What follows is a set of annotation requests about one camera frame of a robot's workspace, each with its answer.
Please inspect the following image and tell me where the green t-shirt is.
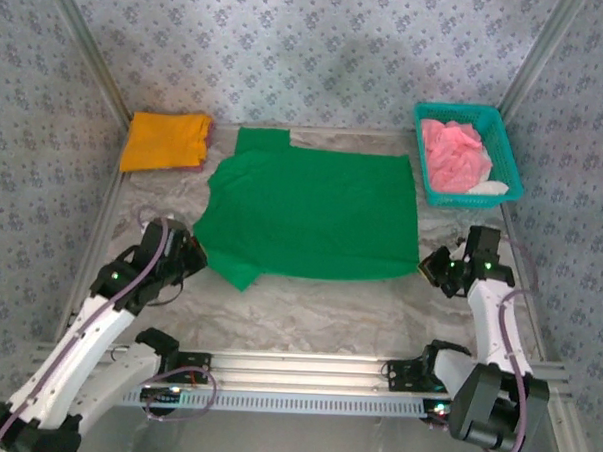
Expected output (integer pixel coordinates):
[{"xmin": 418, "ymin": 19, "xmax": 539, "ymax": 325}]
[{"xmin": 188, "ymin": 124, "xmax": 426, "ymax": 301}]

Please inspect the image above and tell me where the white crumpled t-shirt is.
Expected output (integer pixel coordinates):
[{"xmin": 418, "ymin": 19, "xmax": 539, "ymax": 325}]
[{"xmin": 465, "ymin": 177, "xmax": 511, "ymax": 198}]

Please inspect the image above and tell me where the pink crumpled t-shirt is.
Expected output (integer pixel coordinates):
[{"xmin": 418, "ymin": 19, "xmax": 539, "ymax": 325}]
[{"xmin": 416, "ymin": 118, "xmax": 496, "ymax": 195}]

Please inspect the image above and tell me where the teal plastic basket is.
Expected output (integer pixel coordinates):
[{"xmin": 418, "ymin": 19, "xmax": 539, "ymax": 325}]
[{"xmin": 408, "ymin": 101, "xmax": 529, "ymax": 213}]

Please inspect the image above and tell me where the yellow folded t-shirt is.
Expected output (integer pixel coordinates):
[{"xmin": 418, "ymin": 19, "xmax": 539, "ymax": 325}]
[{"xmin": 118, "ymin": 109, "xmax": 213, "ymax": 177}]

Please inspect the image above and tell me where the mauve folded t-shirt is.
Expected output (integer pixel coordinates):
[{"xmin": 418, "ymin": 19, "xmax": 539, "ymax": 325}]
[{"xmin": 196, "ymin": 118, "xmax": 218, "ymax": 174}]

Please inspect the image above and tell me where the black controller board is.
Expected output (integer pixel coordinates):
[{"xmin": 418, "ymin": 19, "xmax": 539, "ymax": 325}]
[
  {"xmin": 141, "ymin": 384, "xmax": 183, "ymax": 401},
  {"xmin": 422, "ymin": 400, "xmax": 453, "ymax": 424}
]

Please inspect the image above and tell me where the aluminium table side rail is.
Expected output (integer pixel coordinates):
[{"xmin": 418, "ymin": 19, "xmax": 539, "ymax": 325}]
[
  {"xmin": 495, "ymin": 204, "xmax": 554, "ymax": 363},
  {"xmin": 53, "ymin": 120, "xmax": 132, "ymax": 347}
]

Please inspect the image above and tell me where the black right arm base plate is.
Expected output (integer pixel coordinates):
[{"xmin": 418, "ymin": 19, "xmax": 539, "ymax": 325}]
[{"xmin": 384, "ymin": 358, "xmax": 457, "ymax": 396}]

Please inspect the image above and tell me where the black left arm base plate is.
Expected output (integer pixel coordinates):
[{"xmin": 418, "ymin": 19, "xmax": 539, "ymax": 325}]
[{"xmin": 167, "ymin": 349, "xmax": 213, "ymax": 383}]

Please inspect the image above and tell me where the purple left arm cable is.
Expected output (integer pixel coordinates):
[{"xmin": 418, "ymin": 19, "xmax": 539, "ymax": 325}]
[{"xmin": 0, "ymin": 198, "xmax": 227, "ymax": 452}]

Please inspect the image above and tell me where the aluminium mounting rail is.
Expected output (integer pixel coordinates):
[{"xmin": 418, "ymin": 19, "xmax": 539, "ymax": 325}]
[{"xmin": 34, "ymin": 341, "xmax": 575, "ymax": 404}]

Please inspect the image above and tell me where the grey slotted cable duct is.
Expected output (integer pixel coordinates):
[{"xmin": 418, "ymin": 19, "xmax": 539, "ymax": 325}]
[{"xmin": 122, "ymin": 385, "xmax": 455, "ymax": 423}]

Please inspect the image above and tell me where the aluminium frame post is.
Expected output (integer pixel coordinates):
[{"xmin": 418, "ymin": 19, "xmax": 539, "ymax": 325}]
[
  {"xmin": 498, "ymin": 0, "xmax": 588, "ymax": 129},
  {"xmin": 38, "ymin": 0, "xmax": 140, "ymax": 130}
]

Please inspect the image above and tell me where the aluminium frame leg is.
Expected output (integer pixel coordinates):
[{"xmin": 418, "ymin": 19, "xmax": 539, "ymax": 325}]
[{"xmin": 546, "ymin": 396, "xmax": 593, "ymax": 452}]

